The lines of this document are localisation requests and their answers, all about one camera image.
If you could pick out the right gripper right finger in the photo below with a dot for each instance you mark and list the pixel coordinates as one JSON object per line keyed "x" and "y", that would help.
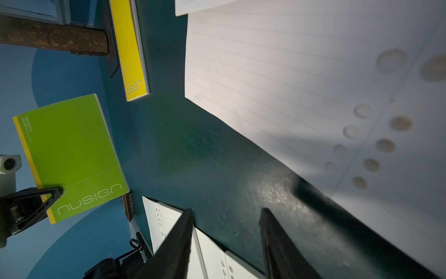
{"x": 282, "y": 259}

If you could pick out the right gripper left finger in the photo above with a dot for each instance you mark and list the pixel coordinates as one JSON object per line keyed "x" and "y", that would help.
{"x": 172, "y": 259}

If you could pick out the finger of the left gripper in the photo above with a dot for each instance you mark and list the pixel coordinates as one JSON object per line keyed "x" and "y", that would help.
{"x": 25, "y": 208}

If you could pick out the green cover notebook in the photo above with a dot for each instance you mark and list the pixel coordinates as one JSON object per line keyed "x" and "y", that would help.
{"x": 68, "y": 144}

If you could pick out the yellow cover notebook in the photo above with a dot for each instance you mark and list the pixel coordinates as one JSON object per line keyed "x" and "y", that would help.
{"x": 130, "y": 51}

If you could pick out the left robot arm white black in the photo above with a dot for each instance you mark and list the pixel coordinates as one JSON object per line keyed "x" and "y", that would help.
{"x": 123, "y": 267}

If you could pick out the small open notebook far right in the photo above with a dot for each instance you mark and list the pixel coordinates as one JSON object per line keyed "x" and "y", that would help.
{"x": 184, "y": 7}

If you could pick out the pink cherry blossom tree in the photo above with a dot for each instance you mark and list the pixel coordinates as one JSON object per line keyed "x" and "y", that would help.
{"x": 58, "y": 37}

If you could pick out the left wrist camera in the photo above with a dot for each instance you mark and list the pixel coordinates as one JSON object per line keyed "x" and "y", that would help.
{"x": 10, "y": 164}

